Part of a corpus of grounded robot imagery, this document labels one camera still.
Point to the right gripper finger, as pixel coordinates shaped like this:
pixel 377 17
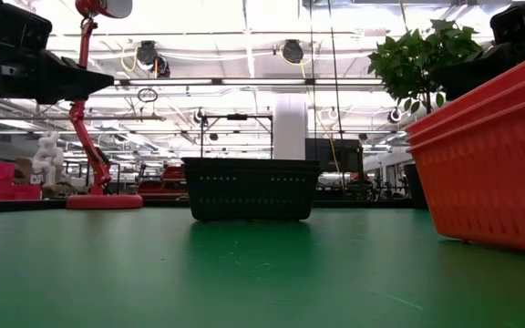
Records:
pixel 472 77

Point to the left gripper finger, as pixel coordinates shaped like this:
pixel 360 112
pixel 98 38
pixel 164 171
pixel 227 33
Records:
pixel 66 79

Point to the black plastic slotted basket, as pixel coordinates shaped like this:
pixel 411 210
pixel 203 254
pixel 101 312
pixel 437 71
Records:
pixel 251 196
pixel 251 160

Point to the green leafy potted tree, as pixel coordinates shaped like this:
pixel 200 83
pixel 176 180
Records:
pixel 408 59

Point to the white seated figure statue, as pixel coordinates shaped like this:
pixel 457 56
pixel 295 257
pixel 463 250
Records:
pixel 48 157

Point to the red storage box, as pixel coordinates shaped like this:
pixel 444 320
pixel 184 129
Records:
pixel 5 173

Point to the red desk lamp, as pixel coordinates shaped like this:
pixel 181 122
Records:
pixel 104 201

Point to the red workshop cart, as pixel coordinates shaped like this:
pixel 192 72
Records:
pixel 171 175

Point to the black monitor screen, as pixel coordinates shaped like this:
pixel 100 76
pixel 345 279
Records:
pixel 340 152

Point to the white round column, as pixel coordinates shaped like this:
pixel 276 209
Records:
pixel 290 132

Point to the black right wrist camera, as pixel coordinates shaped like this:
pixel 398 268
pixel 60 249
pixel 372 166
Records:
pixel 522 23

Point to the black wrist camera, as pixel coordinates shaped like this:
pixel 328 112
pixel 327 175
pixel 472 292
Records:
pixel 522 23
pixel 25 27

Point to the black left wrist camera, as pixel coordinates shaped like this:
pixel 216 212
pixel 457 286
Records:
pixel 25 27

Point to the black aluminium table frame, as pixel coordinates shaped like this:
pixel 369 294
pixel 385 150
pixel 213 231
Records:
pixel 162 203

